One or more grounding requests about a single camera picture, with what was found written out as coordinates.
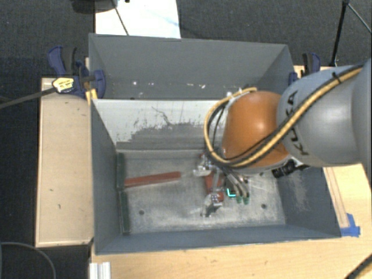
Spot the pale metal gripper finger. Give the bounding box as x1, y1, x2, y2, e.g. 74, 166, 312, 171
201, 193, 224, 218
192, 159, 217, 177

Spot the red-brown flat block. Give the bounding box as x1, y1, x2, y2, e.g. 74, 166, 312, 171
199, 153, 226, 203
124, 171, 182, 189

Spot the grey metal bin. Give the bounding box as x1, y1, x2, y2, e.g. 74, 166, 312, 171
88, 33, 342, 256

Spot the black cylinder on white bracket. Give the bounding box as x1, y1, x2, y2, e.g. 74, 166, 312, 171
271, 159, 304, 178

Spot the dark green flat block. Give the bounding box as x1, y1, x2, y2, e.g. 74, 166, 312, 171
119, 191, 131, 235

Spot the pale wood board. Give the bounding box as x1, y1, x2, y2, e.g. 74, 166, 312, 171
34, 77, 95, 248

